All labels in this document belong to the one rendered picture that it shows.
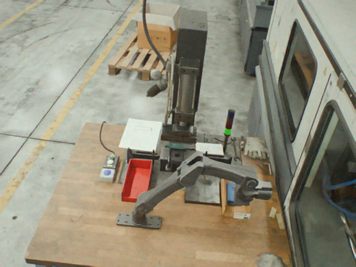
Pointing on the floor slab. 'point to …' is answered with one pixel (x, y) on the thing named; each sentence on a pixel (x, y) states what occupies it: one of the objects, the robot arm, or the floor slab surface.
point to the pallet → (129, 50)
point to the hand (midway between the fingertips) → (238, 197)
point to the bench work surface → (241, 236)
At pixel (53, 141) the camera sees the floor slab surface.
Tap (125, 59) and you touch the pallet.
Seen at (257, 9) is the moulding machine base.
